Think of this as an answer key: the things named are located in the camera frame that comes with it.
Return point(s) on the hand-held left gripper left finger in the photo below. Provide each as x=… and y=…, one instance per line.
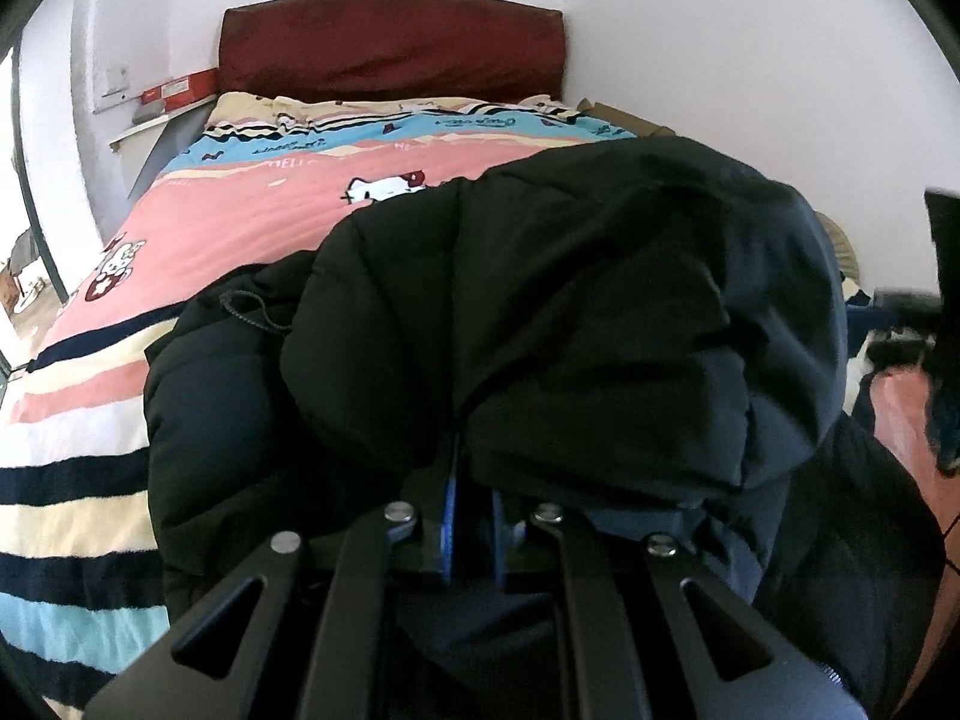
x=448, y=517

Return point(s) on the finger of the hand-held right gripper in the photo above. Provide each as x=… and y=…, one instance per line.
x=907, y=302

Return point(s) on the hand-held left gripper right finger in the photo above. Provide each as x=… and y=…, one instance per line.
x=499, y=540

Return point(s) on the black hooded puffer jacket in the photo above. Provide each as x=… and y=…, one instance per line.
x=570, y=300

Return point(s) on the beige woven fan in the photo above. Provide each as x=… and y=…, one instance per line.
x=841, y=247

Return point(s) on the pink striped cartoon cat blanket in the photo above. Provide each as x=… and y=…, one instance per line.
x=225, y=225

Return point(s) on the grey slanted board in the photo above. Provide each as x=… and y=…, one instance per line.
x=169, y=157

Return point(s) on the dark red headboard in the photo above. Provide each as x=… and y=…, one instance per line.
x=390, y=45

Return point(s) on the red box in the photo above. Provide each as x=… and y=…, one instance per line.
x=184, y=88

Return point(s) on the white wall shelf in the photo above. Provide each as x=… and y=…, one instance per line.
x=154, y=127

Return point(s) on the white wall switch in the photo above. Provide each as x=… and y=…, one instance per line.
x=114, y=84

